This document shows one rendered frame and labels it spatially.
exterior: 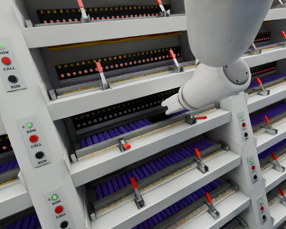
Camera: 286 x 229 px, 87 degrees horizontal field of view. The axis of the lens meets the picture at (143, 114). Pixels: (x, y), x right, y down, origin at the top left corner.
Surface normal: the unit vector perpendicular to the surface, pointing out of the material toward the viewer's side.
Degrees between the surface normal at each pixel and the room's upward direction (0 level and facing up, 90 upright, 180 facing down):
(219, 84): 113
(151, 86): 107
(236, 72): 77
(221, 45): 148
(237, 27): 154
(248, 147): 90
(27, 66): 90
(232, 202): 17
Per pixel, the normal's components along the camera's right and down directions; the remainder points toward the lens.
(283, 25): -0.90, 0.29
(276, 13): 0.41, 0.27
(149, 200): -0.15, -0.92
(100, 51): 0.35, -0.01
